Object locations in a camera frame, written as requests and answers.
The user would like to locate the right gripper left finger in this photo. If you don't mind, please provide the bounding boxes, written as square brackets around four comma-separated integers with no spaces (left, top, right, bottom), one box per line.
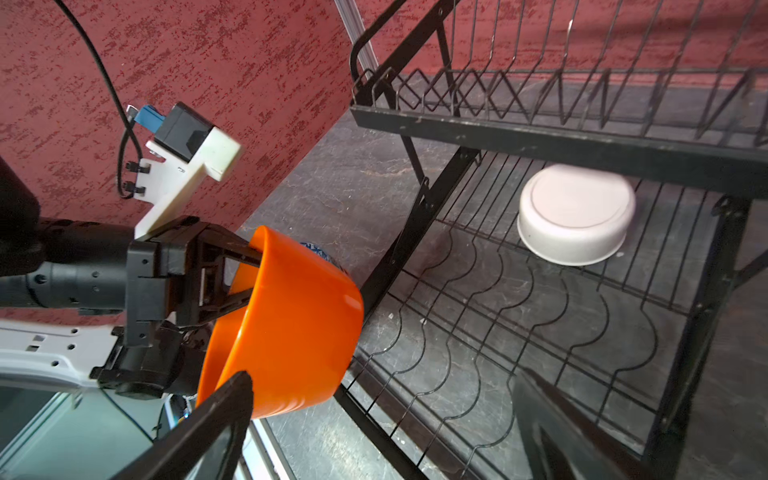
[114,371,253,479]

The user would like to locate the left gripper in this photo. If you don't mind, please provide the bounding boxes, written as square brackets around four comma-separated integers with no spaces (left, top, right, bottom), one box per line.
[90,216,263,399]

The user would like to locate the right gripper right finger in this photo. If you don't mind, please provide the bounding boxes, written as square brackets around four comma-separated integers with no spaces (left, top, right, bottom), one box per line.
[512,368,652,479]

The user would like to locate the orange bowl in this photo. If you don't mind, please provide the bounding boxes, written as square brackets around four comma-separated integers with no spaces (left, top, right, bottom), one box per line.
[197,226,364,419]

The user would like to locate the white bowl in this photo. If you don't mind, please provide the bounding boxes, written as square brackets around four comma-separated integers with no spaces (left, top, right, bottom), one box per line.
[517,164,636,266]

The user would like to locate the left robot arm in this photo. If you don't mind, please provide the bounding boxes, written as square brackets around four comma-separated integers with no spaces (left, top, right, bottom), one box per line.
[1,163,262,399]

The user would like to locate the blue patterned bowl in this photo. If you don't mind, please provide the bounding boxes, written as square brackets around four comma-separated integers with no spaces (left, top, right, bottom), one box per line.
[301,242,348,275]

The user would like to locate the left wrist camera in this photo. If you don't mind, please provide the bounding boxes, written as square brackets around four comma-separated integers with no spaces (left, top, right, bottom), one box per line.
[127,102,244,239]

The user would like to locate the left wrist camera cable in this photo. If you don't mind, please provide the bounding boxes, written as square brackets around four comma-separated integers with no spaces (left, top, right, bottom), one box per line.
[53,0,145,200]

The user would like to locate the black wire dish rack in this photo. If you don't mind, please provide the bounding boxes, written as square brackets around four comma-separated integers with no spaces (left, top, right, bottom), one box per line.
[337,1,767,479]

